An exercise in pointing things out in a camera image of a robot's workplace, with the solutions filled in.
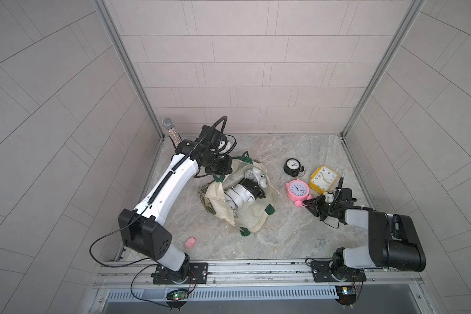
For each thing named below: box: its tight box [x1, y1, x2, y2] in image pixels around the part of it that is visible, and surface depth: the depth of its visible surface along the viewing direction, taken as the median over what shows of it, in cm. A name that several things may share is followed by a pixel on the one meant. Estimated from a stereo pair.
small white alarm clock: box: [223, 183, 256, 210], surface depth 86 cm
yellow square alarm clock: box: [308, 165, 339, 195], surface depth 96 cm
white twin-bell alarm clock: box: [244, 166, 269, 189], surface depth 87 cm
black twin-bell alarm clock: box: [283, 157, 306, 178], surface depth 101 cm
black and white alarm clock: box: [234, 177, 267, 203], surface depth 86 cm
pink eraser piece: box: [185, 236, 197, 249], surface depth 78 cm
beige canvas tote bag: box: [204, 151, 280, 237], surface depth 83 cm
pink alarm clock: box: [285, 179, 313, 208], surface depth 91 cm
